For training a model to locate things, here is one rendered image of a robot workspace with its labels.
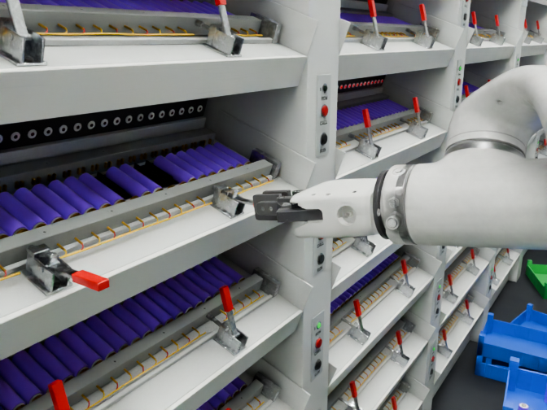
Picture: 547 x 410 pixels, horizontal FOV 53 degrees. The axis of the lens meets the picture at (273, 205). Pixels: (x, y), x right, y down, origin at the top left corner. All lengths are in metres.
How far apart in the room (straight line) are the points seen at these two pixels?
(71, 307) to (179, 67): 0.26
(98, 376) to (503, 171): 0.49
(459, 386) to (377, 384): 0.75
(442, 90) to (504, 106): 0.92
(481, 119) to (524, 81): 0.08
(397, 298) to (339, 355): 0.31
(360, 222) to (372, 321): 0.74
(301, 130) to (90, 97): 0.38
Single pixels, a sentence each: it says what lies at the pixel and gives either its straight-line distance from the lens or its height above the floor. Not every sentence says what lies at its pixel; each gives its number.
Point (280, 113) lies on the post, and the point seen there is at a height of 1.07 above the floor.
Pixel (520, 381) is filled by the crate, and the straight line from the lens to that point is 1.44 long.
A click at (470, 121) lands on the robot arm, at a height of 1.10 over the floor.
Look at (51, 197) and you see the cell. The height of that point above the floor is 1.01.
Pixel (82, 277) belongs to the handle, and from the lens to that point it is 0.50.
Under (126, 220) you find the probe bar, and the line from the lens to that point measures 0.63.
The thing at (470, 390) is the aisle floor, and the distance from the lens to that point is 2.15.
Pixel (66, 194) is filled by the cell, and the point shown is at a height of 1.01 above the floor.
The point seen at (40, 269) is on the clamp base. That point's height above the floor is 0.98.
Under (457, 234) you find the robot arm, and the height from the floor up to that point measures 1.00.
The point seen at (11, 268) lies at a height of 0.97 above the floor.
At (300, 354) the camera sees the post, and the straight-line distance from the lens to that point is 0.96.
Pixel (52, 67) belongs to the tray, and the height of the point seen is 1.15.
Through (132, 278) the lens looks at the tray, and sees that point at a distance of 0.60.
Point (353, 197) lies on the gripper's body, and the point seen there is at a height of 1.02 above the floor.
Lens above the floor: 1.17
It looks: 17 degrees down
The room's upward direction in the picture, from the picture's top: straight up
